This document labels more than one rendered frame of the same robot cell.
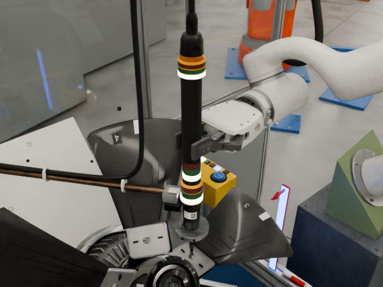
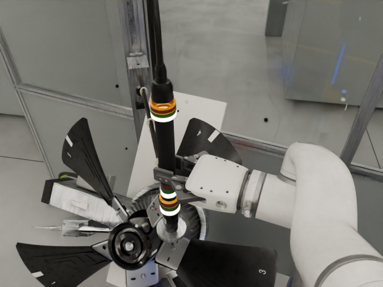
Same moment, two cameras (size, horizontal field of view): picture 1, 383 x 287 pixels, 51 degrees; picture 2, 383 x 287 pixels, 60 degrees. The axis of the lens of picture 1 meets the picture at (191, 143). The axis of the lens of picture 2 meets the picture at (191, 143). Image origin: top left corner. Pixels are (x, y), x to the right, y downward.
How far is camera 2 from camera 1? 0.62 m
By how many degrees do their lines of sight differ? 52
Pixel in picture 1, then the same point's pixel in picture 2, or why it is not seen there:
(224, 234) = (211, 265)
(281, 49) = (295, 158)
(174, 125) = (231, 155)
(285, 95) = (286, 206)
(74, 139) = (214, 118)
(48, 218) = not seen: hidden behind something
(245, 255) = not seen: outside the picture
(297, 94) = not seen: hidden behind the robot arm
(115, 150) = (192, 140)
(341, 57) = (317, 217)
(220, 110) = (216, 166)
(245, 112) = (225, 184)
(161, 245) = (154, 219)
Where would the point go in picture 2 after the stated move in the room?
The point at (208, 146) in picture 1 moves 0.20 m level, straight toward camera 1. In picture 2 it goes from (166, 179) to (55, 210)
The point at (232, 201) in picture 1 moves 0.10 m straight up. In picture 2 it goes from (257, 256) to (263, 233)
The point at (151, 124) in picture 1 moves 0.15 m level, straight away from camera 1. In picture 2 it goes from (220, 142) to (268, 122)
